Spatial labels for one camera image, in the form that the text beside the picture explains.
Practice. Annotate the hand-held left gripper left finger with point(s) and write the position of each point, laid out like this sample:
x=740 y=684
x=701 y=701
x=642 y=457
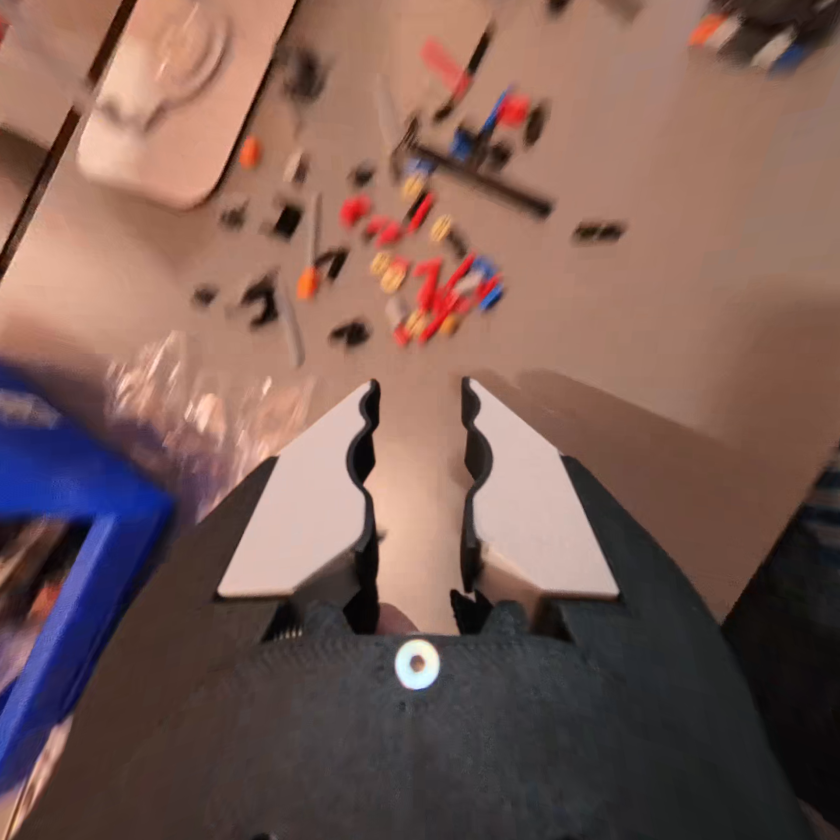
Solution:
x=295 y=518

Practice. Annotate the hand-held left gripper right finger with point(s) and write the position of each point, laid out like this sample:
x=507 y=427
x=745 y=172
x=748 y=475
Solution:
x=538 y=518

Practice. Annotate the toy brick engine assembly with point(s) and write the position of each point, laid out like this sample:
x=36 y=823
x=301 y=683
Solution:
x=741 y=33

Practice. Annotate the clear plastic bag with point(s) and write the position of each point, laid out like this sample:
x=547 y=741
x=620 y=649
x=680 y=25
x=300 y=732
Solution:
x=197 y=407

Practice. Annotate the orange toy brick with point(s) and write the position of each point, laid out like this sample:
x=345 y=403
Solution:
x=308 y=283
x=250 y=152

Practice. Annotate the blue box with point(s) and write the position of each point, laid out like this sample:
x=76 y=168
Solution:
x=59 y=472

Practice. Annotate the pile of small toy bricks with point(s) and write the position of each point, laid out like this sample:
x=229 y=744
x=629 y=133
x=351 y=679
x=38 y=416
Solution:
x=433 y=289

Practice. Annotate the person's plaid shirt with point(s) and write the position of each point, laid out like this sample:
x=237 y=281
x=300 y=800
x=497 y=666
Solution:
x=823 y=505

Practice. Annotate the long black toy beam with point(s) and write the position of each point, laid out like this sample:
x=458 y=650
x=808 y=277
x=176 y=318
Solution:
x=485 y=184

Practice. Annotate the beige tray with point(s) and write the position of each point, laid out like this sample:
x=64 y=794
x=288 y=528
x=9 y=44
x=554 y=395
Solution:
x=184 y=98

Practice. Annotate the red toy axle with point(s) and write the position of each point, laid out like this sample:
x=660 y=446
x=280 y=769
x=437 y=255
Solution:
x=446 y=65

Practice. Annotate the thick black toy axle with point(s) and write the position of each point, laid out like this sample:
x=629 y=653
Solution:
x=479 y=56

